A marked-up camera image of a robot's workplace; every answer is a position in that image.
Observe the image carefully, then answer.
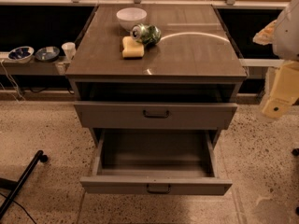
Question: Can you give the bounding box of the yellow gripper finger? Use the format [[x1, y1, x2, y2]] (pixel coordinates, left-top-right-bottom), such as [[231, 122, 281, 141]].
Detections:
[[260, 61, 299, 119], [253, 20, 277, 46]]

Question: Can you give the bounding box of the grey drawer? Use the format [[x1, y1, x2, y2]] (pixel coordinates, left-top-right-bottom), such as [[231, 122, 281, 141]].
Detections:
[[74, 101, 237, 130], [80, 130, 232, 195]]

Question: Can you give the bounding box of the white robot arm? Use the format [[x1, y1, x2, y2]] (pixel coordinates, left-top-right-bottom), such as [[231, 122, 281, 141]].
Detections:
[[253, 0, 299, 120]]

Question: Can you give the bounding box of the grey drawer cabinet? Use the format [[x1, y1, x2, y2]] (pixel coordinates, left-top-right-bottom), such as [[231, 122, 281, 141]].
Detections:
[[64, 3, 249, 147]]

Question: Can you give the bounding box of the grey top drawer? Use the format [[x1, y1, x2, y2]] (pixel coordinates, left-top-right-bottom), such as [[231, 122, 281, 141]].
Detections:
[[74, 101, 237, 130]]

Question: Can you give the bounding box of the yellow sponge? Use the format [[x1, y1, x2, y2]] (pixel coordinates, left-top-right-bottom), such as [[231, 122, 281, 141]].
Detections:
[[122, 36, 144, 58]]

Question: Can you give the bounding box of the white bowl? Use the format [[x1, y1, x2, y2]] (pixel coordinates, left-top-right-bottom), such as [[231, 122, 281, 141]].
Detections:
[[116, 7, 147, 31]]

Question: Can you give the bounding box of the white paper cup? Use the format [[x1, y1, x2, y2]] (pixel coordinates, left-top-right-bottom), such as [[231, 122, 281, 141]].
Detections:
[[62, 42, 76, 61]]

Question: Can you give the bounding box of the blue grey bowl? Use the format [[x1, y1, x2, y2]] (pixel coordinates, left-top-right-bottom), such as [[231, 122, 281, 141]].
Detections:
[[35, 46, 60, 63]]

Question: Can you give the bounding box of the grey side shelf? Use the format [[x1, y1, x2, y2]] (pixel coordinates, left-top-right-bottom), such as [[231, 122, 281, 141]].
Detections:
[[0, 52, 70, 76]]

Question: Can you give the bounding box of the blue patterned bowl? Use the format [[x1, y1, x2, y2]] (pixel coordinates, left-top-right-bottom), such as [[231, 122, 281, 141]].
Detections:
[[8, 46, 34, 63]]

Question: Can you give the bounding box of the black chair leg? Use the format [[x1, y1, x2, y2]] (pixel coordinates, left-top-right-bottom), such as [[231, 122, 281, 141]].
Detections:
[[0, 150, 48, 219]]

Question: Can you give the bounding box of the white hanging cable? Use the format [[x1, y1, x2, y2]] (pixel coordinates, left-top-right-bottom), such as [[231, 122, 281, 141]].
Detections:
[[0, 59, 26, 103]]

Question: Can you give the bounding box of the black floor cable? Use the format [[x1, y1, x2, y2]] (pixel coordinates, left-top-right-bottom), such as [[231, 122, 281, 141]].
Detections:
[[0, 191, 37, 224]]

